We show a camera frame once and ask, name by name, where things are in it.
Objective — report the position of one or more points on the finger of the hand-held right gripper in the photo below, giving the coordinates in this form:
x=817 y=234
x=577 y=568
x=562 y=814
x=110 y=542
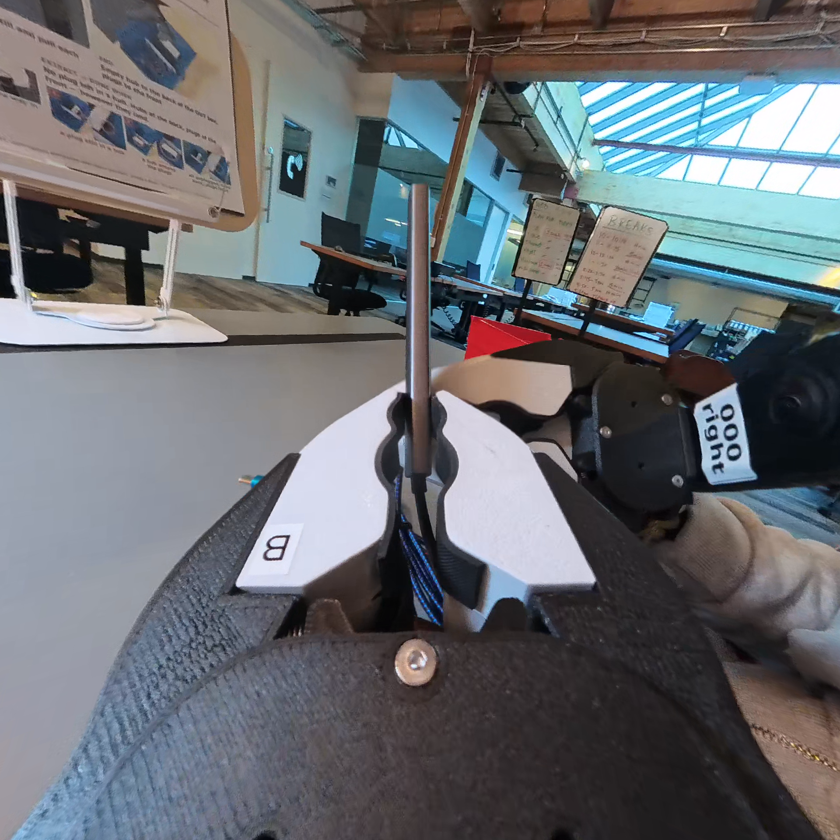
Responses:
x=525 y=387
x=558 y=443

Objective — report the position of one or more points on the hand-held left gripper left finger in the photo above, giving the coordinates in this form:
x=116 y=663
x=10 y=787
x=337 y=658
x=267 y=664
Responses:
x=315 y=499

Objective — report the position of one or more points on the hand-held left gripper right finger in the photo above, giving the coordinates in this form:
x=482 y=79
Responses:
x=518 y=512

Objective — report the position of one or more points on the grey usb hub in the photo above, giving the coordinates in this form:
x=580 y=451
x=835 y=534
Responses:
x=418 y=295

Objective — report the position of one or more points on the person's right forearm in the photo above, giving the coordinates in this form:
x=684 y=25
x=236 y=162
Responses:
x=741 y=577

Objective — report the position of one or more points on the person's right hand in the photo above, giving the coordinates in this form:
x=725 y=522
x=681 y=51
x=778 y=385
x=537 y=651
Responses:
x=699 y=375

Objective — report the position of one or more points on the red plastic bin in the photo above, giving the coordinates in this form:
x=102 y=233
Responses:
x=505 y=338

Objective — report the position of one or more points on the small handwritten whiteboard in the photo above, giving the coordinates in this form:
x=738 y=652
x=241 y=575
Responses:
x=544 y=243

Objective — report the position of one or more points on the large handwritten whiteboard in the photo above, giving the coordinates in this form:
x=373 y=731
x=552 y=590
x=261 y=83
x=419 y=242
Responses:
x=617 y=259

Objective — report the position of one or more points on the wooden pillar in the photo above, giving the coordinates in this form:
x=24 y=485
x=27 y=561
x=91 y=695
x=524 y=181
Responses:
x=459 y=177

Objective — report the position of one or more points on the black office chair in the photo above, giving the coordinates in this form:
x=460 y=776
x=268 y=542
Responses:
x=341 y=262

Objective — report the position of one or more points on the white poster stand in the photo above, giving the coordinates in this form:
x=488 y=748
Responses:
x=98 y=328

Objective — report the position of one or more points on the glass skylight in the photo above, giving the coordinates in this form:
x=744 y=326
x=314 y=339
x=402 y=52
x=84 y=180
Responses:
x=754 y=131

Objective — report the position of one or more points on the wooden backing board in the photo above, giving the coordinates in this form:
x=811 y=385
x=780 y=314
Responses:
x=246 y=164

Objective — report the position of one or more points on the black-legged wooden desk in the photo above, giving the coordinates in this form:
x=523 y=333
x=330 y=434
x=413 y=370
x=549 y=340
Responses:
x=98 y=229

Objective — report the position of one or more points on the instruction poster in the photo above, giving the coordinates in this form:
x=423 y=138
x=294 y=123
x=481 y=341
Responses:
x=111 y=98

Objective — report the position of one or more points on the black wall sign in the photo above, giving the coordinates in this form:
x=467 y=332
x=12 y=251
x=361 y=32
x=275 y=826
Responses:
x=295 y=157

